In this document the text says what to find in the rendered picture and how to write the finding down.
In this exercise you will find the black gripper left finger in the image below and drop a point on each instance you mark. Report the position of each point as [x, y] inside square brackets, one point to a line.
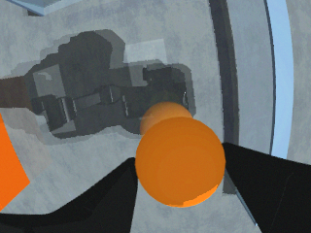
[107, 207]

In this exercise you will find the clear low corner walls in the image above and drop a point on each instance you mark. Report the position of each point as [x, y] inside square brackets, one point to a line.
[251, 39]

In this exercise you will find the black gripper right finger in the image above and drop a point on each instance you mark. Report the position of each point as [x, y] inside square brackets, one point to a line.
[277, 191]

